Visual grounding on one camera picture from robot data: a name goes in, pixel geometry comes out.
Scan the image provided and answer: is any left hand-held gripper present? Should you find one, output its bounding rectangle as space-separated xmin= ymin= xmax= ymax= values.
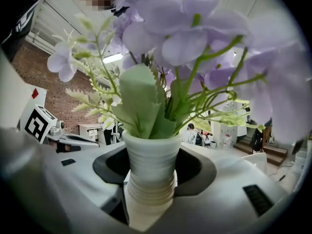
xmin=24 ymin=104 xmax=101 ymax=153

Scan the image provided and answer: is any white vase with flowers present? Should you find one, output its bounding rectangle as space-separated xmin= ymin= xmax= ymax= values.
xmin=46 ymin=0 xmax=312 ymax=232

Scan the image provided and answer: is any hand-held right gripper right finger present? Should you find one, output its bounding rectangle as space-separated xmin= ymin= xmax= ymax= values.
xmin=143 ymin=142 xmax=297 ymax=234

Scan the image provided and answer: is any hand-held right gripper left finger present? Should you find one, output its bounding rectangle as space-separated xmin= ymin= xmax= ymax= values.
xmin=0 ymin=128 xmax=131 ymax=234

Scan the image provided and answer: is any white locker cabinet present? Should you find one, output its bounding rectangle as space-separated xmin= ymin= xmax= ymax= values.
xmin=210 ymin=100 xmax=249 ymax=144

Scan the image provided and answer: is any white desk with drawers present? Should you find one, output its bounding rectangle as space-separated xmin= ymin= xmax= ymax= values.
xmin=78 ymin=123 xmax=106 ymax=145

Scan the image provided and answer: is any person's black clothing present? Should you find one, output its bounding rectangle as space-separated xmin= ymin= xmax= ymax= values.
xmin=0 ymin=0 xmax=58 ymax=63

